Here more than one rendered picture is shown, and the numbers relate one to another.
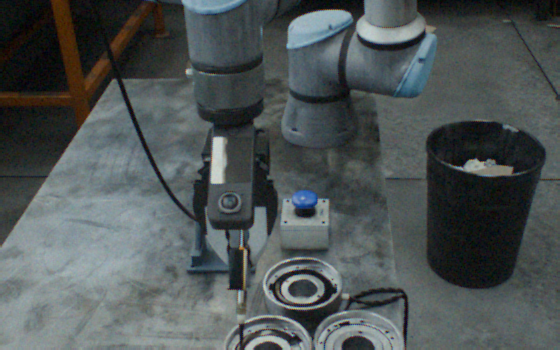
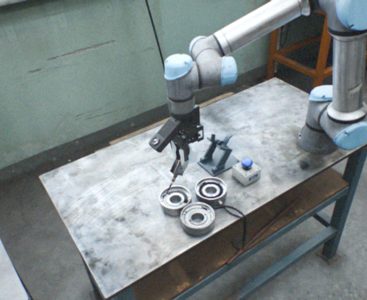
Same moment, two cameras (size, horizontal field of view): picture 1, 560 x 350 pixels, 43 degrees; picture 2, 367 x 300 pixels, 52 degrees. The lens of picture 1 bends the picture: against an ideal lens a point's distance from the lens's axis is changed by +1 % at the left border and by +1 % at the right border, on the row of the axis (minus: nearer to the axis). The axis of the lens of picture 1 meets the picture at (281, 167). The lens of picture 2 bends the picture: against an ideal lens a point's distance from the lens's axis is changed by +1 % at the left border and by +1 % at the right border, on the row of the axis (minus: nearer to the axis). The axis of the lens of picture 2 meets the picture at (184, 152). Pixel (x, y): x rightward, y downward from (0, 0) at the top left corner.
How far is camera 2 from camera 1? 0.75 m
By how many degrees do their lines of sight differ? 44
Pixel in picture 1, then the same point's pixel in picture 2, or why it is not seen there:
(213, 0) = (166, 75)
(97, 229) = not seen: hidden behind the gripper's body
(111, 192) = (214, 122)
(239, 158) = (168, 129)
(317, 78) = (311, 117)
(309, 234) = (240, 176)
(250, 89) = (178, 109)
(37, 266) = not seen: hidden behind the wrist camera
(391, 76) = (332, 133)
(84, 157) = (223, 105)
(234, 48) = (172, 93)
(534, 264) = not seen: outside the picture
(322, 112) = (310, 134)
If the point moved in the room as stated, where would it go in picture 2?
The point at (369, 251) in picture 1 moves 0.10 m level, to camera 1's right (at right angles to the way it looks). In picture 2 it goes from (256, 197) to (281, 214)
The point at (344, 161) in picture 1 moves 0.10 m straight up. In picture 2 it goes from (304, 161) to (309, 138)
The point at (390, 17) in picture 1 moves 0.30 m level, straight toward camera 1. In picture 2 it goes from (336, 105) to (257, 137)
